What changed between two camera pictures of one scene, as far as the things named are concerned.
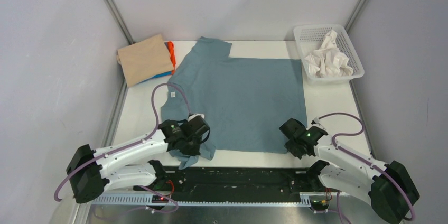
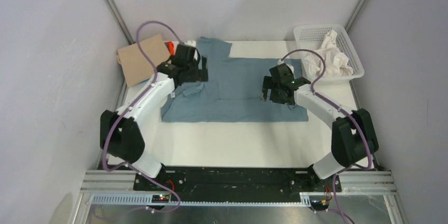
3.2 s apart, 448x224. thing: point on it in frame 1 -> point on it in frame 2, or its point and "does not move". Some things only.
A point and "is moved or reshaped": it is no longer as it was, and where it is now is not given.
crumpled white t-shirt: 327,61 does not move
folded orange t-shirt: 170,46 does not move
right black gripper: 289,146 -> 268,84
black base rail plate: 232,180 does not move
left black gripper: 194,151 -> 199,75
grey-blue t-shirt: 245,101 is moved or reshaped
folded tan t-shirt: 144,59 does not move
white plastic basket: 309,38 does not move
